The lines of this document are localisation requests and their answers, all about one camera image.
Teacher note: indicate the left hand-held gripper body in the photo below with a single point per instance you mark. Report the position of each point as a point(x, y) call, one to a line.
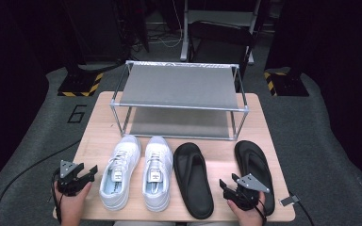
point(67, 183)

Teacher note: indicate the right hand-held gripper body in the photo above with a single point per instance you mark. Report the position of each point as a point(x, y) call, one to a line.
point(246, 194)

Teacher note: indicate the black slipper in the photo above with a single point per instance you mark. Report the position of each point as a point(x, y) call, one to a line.
point(251, 157)
point(193, 188)

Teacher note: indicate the white sneaker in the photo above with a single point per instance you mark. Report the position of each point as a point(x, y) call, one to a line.
point(122, 157)
point(158, 157)

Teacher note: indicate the grey metal shoe rack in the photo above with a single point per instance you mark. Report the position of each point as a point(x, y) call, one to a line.
point(179, 86)

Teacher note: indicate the person's right hand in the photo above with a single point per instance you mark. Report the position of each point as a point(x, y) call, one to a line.
point(250, 216)

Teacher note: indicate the person's left hand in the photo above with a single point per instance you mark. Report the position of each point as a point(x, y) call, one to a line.
point(70, 205)

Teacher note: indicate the grey tape strip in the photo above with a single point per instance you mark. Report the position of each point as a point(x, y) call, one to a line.
point(289, 200)

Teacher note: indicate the striped black stand base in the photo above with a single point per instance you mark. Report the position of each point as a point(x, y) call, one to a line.
point(80, 84)
point(287, 84)

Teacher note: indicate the grey floor carpet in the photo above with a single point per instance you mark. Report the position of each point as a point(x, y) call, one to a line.
point(311, 125)

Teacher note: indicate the white metal stand frame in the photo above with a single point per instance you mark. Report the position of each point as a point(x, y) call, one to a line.
point(184, 37)

